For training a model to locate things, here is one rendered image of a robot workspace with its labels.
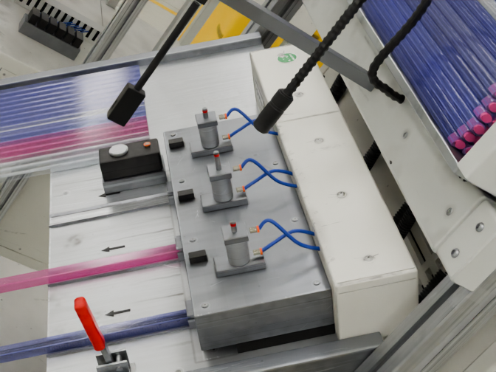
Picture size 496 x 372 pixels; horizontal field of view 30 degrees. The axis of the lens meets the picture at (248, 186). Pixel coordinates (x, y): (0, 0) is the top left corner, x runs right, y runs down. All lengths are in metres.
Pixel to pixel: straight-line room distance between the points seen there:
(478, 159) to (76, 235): 0.53
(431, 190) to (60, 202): 0.50
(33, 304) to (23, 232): 0.98
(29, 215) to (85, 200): 1.38
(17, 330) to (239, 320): 0.71
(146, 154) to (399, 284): 0.40
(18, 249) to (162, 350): 1.70
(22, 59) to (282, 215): 1.42
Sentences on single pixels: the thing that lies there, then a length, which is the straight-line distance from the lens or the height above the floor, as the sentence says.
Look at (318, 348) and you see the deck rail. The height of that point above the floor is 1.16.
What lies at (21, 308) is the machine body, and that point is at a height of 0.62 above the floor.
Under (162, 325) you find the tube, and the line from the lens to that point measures 0.96.
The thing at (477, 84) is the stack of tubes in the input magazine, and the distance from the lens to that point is 0.85.
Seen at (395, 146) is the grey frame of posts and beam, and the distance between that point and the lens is 0.95.
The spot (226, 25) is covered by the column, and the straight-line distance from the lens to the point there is 4.22.
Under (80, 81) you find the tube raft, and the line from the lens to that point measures 1.42.
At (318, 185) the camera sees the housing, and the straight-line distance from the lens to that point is 0.99.
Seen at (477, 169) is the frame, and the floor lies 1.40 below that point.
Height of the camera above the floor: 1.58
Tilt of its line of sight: 23 degrees down
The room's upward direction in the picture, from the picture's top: 39 degrees clockwise
